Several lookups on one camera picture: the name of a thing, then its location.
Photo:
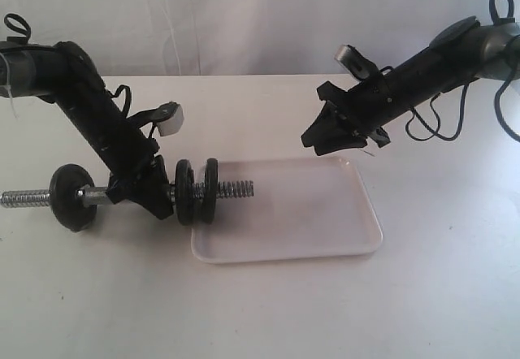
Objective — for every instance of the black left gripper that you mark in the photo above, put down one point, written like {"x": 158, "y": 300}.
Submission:
{"x": 139, "y": 175}

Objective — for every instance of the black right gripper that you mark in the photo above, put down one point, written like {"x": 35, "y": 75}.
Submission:
{"x": 349, "y": 118}

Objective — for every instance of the black plate bar end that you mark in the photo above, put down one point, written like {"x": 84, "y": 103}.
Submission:
{"x": 184, "y": 194}

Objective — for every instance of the black weight plate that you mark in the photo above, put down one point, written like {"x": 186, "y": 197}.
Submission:
{"x": 210, "y": 189}

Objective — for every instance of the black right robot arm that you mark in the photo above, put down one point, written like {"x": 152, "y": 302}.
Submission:
{"x": 464, "y": 52}

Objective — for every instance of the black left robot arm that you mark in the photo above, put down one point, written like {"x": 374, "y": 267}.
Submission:
{"x": 65, "y": 75}

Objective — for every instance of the white rectangular plastic tray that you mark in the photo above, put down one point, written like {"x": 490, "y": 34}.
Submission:
{"x": 300, "y": 208}

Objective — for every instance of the white backdrop curtain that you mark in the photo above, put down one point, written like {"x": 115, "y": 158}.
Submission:
{"x": 239, "y": 37}

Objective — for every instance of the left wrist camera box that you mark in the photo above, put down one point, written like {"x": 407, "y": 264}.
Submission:
{"x": 169, "y": 118}

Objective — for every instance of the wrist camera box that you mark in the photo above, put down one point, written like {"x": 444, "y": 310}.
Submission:
{"x": 355, "y": 63}
{"x": 169, "y": 118}

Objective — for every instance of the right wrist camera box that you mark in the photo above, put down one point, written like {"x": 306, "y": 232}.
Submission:
{"x": 355, "y": 63}

